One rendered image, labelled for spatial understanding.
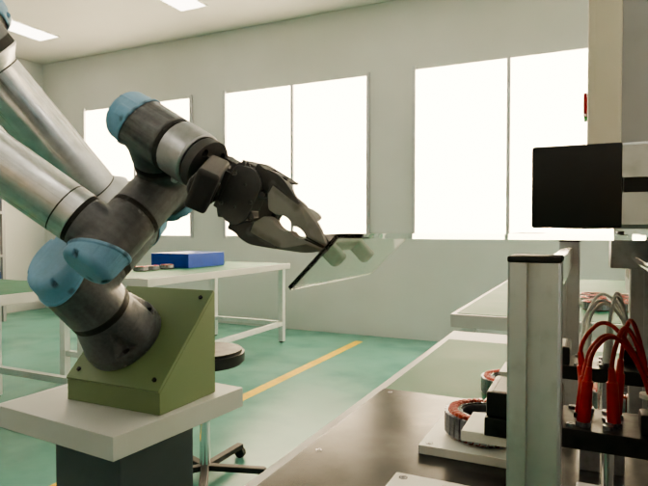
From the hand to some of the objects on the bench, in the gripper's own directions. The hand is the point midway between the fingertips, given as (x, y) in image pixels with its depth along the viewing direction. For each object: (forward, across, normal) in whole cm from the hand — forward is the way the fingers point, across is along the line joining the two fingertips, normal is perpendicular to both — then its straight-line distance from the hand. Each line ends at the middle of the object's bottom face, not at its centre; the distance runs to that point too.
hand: (312, 241), depth 64 cm
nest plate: (+27, +17, -23) cm, 40 cm away
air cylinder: (+40, +10, -23) cm, 47 cm away
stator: (+27, +16, -23) cm, 39 cm away
